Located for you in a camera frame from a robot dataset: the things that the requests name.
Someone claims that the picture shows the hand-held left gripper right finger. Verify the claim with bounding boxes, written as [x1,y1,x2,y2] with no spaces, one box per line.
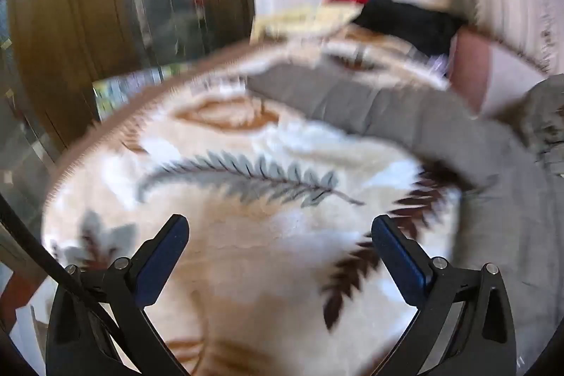
[371,214,517,376]

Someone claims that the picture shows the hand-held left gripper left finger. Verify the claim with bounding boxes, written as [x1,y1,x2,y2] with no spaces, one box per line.
[46,214,190,376]

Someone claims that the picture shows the grey quilted jacket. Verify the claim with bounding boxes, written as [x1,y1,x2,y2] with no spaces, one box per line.
[247,61,564,363]

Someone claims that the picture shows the leaf print fleece blanket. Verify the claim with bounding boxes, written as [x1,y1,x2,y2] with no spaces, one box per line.
[42,28,468,376]

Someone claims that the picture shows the colourful printed packet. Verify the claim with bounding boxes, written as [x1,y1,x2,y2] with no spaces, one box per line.
[93,65,192,115]

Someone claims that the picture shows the pink sofa backrest cushion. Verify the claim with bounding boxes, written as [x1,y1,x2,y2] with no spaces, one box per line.
[449,28,551,117]

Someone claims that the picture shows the black clothing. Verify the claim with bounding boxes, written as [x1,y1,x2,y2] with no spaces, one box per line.
[352,0,470,57]

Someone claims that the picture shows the wooden cabinet with glass door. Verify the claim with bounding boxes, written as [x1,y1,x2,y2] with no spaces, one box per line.
[0,0,256,165]

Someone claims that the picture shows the pale yellow cloth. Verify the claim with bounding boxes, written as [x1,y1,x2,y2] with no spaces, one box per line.
[251,4,364,39]

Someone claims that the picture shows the black cable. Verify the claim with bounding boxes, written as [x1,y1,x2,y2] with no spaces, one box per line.
[0,197,142,376]

